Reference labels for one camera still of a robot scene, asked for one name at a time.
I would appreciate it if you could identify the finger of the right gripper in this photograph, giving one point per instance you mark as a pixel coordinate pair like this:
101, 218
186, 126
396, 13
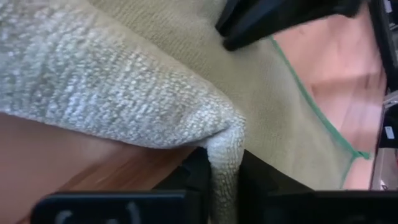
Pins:
264, 18

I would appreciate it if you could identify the sage green microfiber towel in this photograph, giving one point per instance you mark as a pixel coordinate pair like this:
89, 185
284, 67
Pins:
93, 93

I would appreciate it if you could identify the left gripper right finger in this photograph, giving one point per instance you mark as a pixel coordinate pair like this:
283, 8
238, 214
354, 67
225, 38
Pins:
311, 208

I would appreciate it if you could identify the black aluminium table frame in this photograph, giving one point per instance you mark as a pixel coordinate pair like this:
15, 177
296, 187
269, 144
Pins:
388, 46

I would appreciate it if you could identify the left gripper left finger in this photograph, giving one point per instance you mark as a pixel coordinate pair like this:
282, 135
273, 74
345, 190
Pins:
124, 208

